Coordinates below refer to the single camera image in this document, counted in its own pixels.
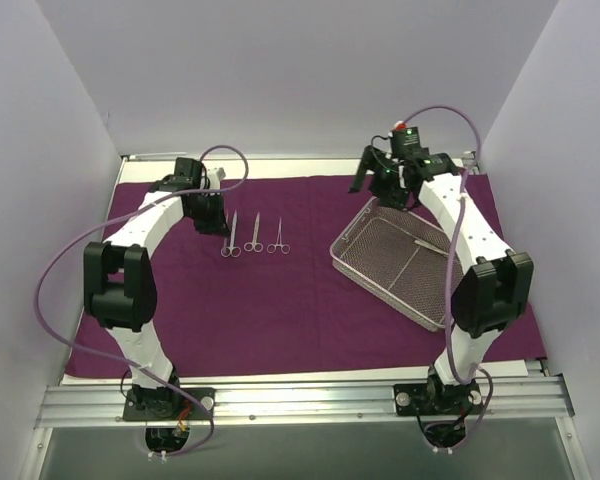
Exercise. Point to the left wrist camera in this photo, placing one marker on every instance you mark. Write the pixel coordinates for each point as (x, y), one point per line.
(190, 173)

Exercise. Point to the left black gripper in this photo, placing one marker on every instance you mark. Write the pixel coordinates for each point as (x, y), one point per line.
(213, 215)

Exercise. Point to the metal mesh instrument tray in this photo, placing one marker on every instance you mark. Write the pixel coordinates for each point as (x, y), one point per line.
(377, 251)

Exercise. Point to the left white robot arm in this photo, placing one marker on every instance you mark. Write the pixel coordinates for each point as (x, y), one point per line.
(119, 287)

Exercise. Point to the front aluminium rail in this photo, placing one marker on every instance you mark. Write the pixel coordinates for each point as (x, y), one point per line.
(297, 402)

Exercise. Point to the silver surgical scissors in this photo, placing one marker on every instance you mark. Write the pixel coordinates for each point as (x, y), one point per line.
(230, 249)

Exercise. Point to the back aluminium rail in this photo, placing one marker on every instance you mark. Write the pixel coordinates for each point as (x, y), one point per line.
(227, 155)

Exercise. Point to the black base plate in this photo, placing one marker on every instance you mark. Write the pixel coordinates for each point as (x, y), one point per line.
(163, 404)
(429, 399)

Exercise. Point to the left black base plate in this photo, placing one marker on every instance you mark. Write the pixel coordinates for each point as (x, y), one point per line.
(163, 404)

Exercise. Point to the silver surgical forceps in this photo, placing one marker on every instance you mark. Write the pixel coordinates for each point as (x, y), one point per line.
(278, 245)

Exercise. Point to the purple cloth wrap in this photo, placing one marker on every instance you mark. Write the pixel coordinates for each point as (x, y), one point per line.
(267, 313)

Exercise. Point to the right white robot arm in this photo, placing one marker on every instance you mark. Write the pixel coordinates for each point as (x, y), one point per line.
(493, 292)

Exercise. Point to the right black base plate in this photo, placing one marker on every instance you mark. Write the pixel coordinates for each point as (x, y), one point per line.
(429, 399)

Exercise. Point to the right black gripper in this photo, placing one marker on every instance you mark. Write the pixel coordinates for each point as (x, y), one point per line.
(393, 195)

